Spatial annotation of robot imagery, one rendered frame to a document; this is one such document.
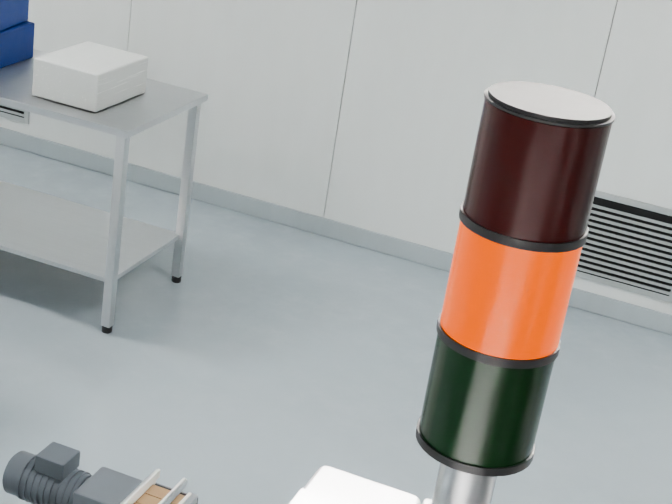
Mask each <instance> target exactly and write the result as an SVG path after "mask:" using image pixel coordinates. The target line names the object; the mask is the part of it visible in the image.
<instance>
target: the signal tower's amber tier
mask: <svg viewBox="0 0 672 504"><path fill-rule="evenodd" d="M581 250H582V247H581V248H579V249H577V250H573V251H569V252H560V253H544V252H533V251H527V250H521V249H516V248H512V247H508V246H505V245H501V244H498V243H495V242H493V241H490V240H488V239H485V238H483V237H481V236H479V235H477V234H475V233H474V232H472V231H471V230H469V229H468V228H466V227H465V226H464V225H463V224H462V222H461V221H460V223H459V228H458V233H457V238H456V243H455V248H454V253H453V258H452V263H451V268H450V273H449V278H448V283H447V288H446V293H445V298H444V303H443V308H442V313H441V319H440V323H441V326H442V328H443V330H444V331H445V332H446V333H447V335H449V336H450V337H451V338H452V339H454V340H455V341H457V342H458V343H460V344H462V345H463V346H465V347H467V348H470V349H472V350H474V351H477V352H480V353H483V354H487V355H490V356H494V357H499V358H505V359H515V360H531V359H538V358H542V357H546V356H548V355H550V354H552V353H553V352H554V351H555V350H556V349H557V348H558V344H559V340H560V336H561V332H562V328H563V324H564V320H565V316H566V312H567V308H568V303H569V299H570V295H571V291H572V287H573V283H574V279H575V275H576V271H577V266H578V262H579V258H580V254H581Z"/></svg>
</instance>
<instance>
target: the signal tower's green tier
mask: <svg viewBox="0 0 672 504"><path fill-rule="evenodd" d="M553 365H554V361H553V362H552V363H550V364H548V365H545V366H542V367H538V368H532V369H510V368H502V367H496V366H492V365H488V364H484V363H480V362H478V361H475V360H472V359H469V358H467V357H465V356H463V355H461V354H459V353H457V352H456V351H454V350H452V349H451V348H450V347H448V346H447V345H446V344H445V343H444V342H443V341H442V340H441V339H440V337H439V336H438V333H437V338H436V343H435V348H434V353H433V358H432V363H431V368H430V373H429V378H428V383H427V388H426V393H425V398H424V403H423V408H422V413H421V418H420V424H419V429H420V432H421V435H422V437H423V438H424V439H425V441H426V442H427V443H428V444H429V445H430V446H431V447H433V448H434V449H435V450H437V451H438V452H440V453H441V454H443V455H445V456H447V457H449V458H451V459H454V460H456V461H459V462H462V463H466V464H469V465H474V466H479V467H488V468H501V467H509V466H514V465H517V464H520V463H522V462H523V461H525V460H526V459H528V458H529V457H530V455H531V454H532V451H533V447H534V443H535V439H536V435H537V431H538V427H539V423H540V418H541V414H542V410H543V406H544V402H545V398H546V394H547V390H548V386H549V381H550V377H551V373H552V369H553Z"/></svg>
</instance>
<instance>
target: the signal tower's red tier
mask: <svg viewBox="0 0 672 504"><path fill-rule="evenodd" d="M611 127H612V124H611V125H608V126H605V127H599V128H570V127H561V126H555V125H549V124H544V123H539V122H535V121H531V120H527V119H524V118H521V117H518V116H515V115H512V114H509V113H507V112H505V111H502V110H500V109H498V108H496V107H495V106H493V105H491V104H490V103H489V102H487V100H486V99H485V98H484V103H483V108H482V113H481V118H480V123H479V128H478V133H477V138H476V143H475V148H474V153H473V158H472V163H471V168H470V173H469V178H468V183H467V188H466V193H465V198H464V203H463V210H464V212H465V214H466V215H467V216H468V217H469V218H470V219H471V220H473V221H474V222H476V223H477V224H479V225H481V226H483V227H485V228H487V229H489V230H491V231H494V232H497V233H499V234H502V235H506V236H509V237H513V238H517V239H521V240H527V241H533V242H542V243H564V242H570V241H575V240H578V239H580V238H581V237H583V236H584V235H585V233H586V229H587V225H588V221H589V217H590V213H591V209H592V205H593V201H594V197H595V192H596V188H597V184H598V180H599V176H600V172H601V168H602V164H603V160H604V156H605V151H606V147H607V143H608V139H609V135H610V131H611Z"/></svg>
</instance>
